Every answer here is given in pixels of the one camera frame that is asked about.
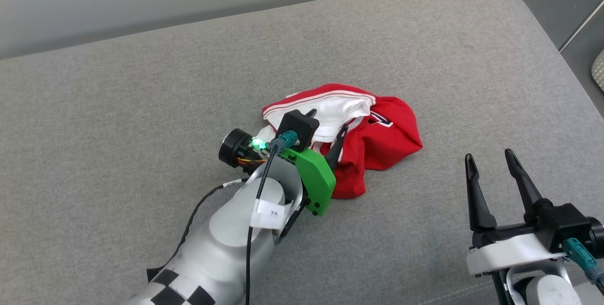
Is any grey fabric sofa cushion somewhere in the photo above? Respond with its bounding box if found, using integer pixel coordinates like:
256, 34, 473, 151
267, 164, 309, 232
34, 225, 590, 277
0, 0, 604, 305

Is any grey metal floor rail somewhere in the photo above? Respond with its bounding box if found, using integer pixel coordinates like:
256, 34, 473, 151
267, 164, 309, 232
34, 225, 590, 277
559, 0, 604, 53

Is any red and white garment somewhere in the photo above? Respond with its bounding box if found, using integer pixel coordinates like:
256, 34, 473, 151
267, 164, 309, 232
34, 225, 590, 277
257, 83, 423, 200

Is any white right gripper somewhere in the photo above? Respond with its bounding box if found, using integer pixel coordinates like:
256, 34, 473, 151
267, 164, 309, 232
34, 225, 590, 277
465, 149, 567, 276

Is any black cable with teal plug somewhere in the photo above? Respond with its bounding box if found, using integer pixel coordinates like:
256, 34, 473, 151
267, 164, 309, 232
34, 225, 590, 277
244, 130, 298, 305
562, 238, 604, 296

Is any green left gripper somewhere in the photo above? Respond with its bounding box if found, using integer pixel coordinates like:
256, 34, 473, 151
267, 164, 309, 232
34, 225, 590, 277
218, 109, 349, 217

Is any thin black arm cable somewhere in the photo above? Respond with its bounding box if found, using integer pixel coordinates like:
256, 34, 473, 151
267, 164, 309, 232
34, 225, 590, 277
147, 178, 249, 281

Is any white textured round object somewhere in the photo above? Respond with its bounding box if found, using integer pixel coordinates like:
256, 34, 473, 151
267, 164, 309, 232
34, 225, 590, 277
591, 49, 604, 92

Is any white paper label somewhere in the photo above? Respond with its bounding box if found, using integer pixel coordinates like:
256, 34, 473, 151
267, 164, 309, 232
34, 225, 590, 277
249, 198, 293, 230

